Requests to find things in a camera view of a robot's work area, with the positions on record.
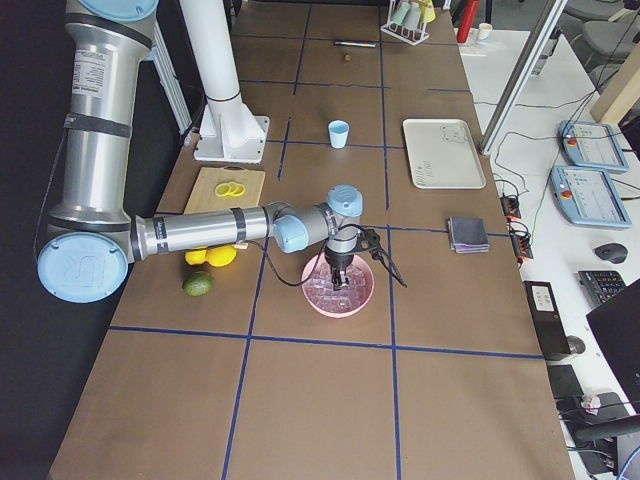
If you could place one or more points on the near teach pendant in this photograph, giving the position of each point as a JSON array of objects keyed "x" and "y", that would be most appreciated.
[{"x": 587, "y": 197}]

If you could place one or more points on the clear ice cube pile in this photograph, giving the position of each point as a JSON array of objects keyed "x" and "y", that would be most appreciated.
[{"x": 319, "y": 290}]

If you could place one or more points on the white paper cup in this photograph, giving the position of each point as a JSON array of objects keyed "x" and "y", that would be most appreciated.
[{"x": 483, "y": 31}]

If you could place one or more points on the far teach pendant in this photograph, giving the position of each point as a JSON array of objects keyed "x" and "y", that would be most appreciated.
[{"x": 590, "y": 144}]

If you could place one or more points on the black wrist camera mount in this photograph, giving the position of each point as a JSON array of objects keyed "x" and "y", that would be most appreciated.
[{"x": 368, "y": 240}]

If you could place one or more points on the light blue plastic cup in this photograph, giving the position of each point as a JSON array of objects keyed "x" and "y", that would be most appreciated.
[{"x": 338, "y": 131}]

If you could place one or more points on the green avocado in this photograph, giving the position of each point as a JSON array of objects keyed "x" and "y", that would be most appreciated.
[{"x": 198, "y": 283}]

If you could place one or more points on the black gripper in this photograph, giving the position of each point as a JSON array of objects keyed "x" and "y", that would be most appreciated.
[{"x": 338, "y": 262}]

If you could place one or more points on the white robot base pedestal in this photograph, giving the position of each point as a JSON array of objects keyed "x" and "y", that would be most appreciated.
[{"x": 229, "y": 132}]

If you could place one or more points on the mint green cup on rack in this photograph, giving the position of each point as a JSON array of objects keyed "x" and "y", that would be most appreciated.
[{"x": 398, "y": 11}]

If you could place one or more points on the teach pendant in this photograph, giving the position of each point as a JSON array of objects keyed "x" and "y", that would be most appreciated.
[
  {"x": 587, "y": 197},
  {"x": 590, "y": 144}
]

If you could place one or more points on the grey cup on rack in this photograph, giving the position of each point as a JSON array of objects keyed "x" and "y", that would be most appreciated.
[{"x": 412, "y": 18}]

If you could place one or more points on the black monitor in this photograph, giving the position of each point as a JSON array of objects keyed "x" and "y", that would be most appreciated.
[{"x": 615, "y": 326}]

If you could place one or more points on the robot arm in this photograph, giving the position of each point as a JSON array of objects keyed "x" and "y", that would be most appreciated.
[{"x": 105, "y": 220}]

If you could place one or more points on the black computer mouse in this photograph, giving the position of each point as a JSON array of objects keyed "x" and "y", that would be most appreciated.
[{"x": 615, "y": 253}]

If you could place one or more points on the pink bowl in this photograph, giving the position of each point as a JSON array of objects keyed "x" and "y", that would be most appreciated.
[{"x": 357, "y": 261}]

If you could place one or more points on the red bottle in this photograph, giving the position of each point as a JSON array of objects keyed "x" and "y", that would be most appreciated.
[{"x": 468, "y": 16}]

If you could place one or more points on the white wire cup rack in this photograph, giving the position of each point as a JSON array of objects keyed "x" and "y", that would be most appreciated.
[{"x": 400, "y": 33}]

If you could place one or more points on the folded grey cloth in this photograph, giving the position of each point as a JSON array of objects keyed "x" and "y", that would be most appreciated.
[{"x": 467, "y": 235}]

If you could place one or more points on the wooden cutting board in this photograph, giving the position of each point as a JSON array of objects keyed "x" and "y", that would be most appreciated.
[{"x": 210, "y": 192}]

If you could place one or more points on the lemon slices stack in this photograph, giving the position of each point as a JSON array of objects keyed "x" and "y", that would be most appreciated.
[{"x": 229, "y": 189}]

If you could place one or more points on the grey office chair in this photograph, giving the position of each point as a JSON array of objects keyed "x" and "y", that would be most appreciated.
[{"x": 604, "y": 33}]

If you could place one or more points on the yellow cup on rack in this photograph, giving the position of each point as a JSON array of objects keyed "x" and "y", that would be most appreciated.
[{"x": 427, "y": 9}]

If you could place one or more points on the black power box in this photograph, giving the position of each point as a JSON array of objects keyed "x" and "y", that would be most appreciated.
[{"x": 546, "y": 320}]

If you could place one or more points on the aluminium frame post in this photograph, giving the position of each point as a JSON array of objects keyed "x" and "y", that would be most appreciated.
[{"x": 527, "y": 59}]

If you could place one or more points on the cream bear serving tray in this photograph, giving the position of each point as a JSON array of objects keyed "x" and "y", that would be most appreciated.
[{"x": 442, "y": 154}]

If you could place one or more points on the black keyboard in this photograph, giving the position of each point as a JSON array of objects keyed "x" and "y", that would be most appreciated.
[{"x": 601, "y": 285}]

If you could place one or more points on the steel muddler rod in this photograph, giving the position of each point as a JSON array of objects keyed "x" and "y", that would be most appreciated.
[{"x": 355, "y": 44}]

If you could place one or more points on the yellow lemon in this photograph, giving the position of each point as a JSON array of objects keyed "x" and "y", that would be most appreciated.
[
  {"x": 196, "y": 257},
  {"x": 220, "y": 256}
]

